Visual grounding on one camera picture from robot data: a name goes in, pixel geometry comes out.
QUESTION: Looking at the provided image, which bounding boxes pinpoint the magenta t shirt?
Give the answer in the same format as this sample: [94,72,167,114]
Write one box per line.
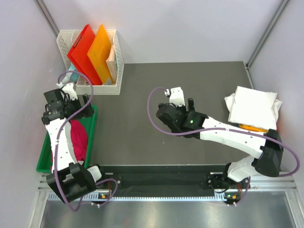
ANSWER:
[45,119,88,172]

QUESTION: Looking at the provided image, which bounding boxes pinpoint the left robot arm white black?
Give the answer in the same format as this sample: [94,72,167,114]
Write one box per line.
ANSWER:
[42,86,108,203]

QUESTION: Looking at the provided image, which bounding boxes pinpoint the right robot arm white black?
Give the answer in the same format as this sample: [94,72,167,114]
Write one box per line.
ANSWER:
[156,99,284,189]

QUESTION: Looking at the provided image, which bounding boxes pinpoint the wooden board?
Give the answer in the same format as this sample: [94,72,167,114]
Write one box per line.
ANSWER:
[106,45,118,84]

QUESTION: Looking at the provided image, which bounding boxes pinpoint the red plastic board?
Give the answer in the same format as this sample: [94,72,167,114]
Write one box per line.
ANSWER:
[67,24,102,86]

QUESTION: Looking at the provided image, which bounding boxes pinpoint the folded white t shirt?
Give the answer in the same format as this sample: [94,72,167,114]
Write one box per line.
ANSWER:
[224,86,283,130]

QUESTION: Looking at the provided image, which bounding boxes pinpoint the green plastic tray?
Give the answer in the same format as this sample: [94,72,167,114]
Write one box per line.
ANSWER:
[36,105,97,173]

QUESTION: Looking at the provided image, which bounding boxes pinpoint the orange plastic board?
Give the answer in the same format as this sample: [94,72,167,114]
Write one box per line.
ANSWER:
[87,25,113,86]

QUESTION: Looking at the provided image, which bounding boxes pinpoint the white plastic basket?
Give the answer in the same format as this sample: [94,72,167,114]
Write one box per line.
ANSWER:
[57,29,124,95]

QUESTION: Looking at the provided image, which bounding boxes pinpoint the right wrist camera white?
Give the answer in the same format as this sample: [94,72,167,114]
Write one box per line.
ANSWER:
[164,87,185,107]

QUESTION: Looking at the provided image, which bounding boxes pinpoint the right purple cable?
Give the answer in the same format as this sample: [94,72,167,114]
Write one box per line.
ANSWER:
[146,86,300,207]

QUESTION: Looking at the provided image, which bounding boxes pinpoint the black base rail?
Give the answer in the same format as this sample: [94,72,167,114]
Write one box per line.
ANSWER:
[80,164,251,197]

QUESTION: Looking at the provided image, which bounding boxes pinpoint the white slotted cable duct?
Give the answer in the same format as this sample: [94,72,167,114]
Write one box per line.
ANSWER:
[47,191,240,202]

